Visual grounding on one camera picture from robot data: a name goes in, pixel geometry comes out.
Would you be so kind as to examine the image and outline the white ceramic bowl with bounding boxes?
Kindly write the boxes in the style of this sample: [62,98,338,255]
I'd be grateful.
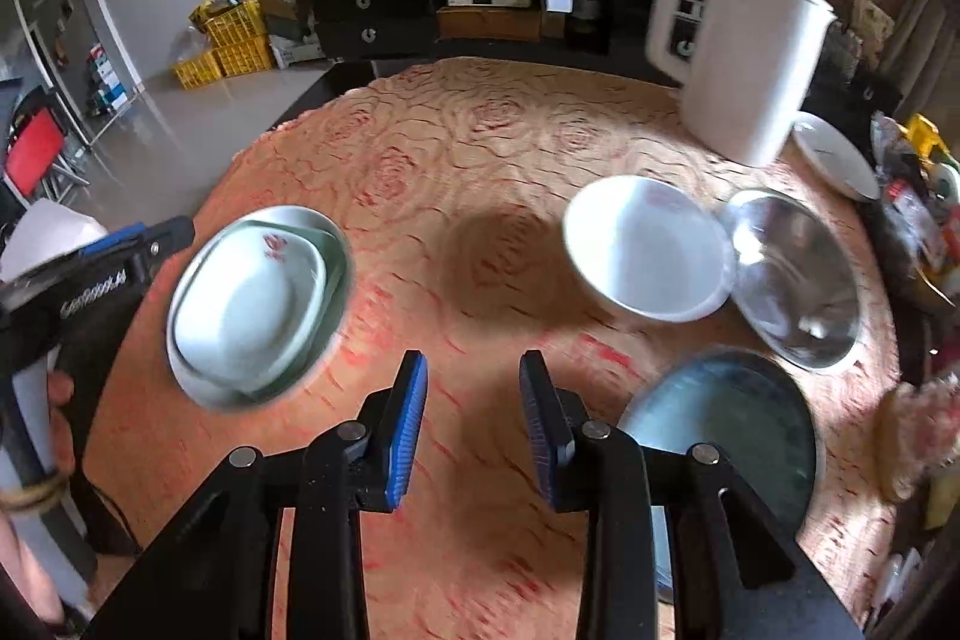
[562,175,736,325]

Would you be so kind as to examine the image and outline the glass dome with flowers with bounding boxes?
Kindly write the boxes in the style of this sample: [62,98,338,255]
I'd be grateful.
[874,372,958,503]

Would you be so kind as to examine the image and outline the small white plate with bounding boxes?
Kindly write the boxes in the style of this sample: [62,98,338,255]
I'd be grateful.
[793,112,880,203]

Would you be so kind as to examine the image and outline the rose patterned tablecloth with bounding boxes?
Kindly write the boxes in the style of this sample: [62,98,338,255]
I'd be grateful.
[83,58,900,638]

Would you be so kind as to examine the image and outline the red folding chair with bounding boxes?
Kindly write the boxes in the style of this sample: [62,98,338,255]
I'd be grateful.
[3,106,89,203]

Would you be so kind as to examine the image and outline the black sideboard cabinet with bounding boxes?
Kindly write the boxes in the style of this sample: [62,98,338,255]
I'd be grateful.
[309,0,652,60]

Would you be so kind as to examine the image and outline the blue patterned dark bowl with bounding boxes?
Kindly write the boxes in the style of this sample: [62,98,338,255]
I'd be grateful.
[615,345,822,605]

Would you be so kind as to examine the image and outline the white electric kettle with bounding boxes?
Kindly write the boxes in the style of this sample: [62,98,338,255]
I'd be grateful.
[646,0,835,167]

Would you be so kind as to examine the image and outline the stainless steel bowl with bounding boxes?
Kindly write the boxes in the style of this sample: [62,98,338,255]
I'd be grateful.
[718,188,861,370]

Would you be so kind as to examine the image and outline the oval white dish with logo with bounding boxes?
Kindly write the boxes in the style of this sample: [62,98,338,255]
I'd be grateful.
[166,221,327,398]

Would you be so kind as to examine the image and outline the person's left hand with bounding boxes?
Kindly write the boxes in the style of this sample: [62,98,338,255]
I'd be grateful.
[47,370,75,476]

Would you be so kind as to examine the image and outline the yellow plastic crates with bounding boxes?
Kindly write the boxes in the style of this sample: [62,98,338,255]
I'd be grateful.
[172,0,275,89]

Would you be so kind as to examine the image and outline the round pale green plate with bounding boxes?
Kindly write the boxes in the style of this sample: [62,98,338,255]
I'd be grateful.
[166,205,355,411]

